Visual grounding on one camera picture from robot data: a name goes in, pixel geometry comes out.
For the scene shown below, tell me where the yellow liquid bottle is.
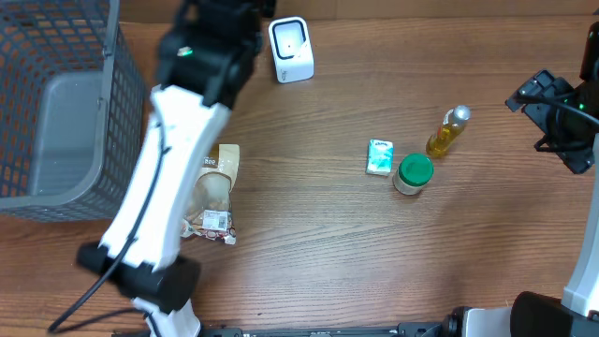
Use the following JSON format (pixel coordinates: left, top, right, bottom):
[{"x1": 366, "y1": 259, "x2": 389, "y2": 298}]
[{"x1": 426, "y1": 105, "x2": 472, "y2": 157}]

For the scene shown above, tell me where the green lidded jar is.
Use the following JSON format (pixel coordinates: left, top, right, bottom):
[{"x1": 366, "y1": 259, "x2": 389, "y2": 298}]
[{"x1": 392, "y1": 154, "x2": 434, "y2": 196}]

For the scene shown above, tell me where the teal Kleenex tissue pack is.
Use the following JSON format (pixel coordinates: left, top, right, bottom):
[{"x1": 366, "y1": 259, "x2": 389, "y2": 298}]
[{"x1": 366, "y1": 139, "x2": 394, "y2": 176}]

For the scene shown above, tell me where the brown snack packet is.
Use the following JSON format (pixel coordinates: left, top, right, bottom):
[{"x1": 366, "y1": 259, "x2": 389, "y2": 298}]
[{"x1": 181, "y1": 144, "x2": 241, "y2": 245}]

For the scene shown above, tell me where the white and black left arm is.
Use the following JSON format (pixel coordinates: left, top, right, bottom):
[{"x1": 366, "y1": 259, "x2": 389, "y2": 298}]
[{"x1": 77, "y1": 0, "x2": 275, "y2": 336}]

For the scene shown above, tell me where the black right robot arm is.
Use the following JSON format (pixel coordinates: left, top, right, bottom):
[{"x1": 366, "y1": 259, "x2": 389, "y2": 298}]
[{"x1": 504, "y1": 22, "x2": 598, "y2": 336}]

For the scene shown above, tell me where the white barcode scanner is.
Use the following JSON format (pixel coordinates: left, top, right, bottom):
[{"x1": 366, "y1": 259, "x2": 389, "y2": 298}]
[{"x1": 269, "y1": 16, "x2": 314, "y2": 83}]

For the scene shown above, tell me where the dark grey mesh basket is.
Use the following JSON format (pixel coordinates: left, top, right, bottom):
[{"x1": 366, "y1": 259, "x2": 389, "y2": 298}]
[{"x1": 1, "y1": 0, "x2": 146, "y2": 222}]

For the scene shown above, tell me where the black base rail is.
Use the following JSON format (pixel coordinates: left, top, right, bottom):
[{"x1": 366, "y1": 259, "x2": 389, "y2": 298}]
[{"x1": 111, "y1": 306, "x2": 516, "y2": 337}]

